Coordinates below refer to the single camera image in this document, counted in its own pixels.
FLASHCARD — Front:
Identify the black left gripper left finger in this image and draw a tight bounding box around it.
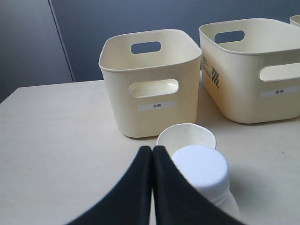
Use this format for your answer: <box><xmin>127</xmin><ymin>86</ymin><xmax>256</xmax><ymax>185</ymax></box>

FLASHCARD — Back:
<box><xmin>70</xmin><ymin>146</ymin><xmax>152</xmax><ymax>225</ymax></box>

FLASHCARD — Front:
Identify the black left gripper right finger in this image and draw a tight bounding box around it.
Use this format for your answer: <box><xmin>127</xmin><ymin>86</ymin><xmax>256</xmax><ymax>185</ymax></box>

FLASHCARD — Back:
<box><xmin>152</xmin><ymin>145</ymin><xmax>243</xmax><ymax>225</ymax></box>

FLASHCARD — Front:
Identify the white paper cup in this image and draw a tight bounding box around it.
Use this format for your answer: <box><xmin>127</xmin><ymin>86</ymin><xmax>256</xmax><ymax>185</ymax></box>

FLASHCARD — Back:
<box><xmin>156</xmin><ymin>123</ymin><xmax>217</xmax><ymax>153</ymax></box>

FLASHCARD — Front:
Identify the left cream plastic bin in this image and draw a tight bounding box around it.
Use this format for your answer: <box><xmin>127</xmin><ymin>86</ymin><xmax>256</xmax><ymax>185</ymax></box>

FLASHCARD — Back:
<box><xmin>98</xmin><ymin>29</ymin><xmax>202</xmax><ymax>138</ymax></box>

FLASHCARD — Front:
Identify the cream plastic bin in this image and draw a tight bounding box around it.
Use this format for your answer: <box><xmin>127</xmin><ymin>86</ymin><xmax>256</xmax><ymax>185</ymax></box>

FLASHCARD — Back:
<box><xmin>289</xmin><ymin>15</ymin><xmax>300</xmax><ymax>27</ymax></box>
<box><xmin>98</xmin><ymin>29</ymin><xmax>202</xmax><ymax>138</ymax></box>
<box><xmin>199</xmin><ymin>18</ymin><xmax>300</xmax><ymax>124</ymax></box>

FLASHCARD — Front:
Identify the middle cream plastic bin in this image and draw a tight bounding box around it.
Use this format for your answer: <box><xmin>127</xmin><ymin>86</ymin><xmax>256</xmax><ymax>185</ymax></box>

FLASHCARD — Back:
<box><xmin>199</xmin><ymin>18</ymin><xmax>300</xmax><ymax>124</ymax></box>

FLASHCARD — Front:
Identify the right cream plastic bin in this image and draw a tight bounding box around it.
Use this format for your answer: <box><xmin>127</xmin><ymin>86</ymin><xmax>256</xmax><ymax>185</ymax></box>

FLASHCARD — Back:
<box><xmin>289</xmin><ymin>15</ymin><xmax>300</xmax><ymax>27</ymax></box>

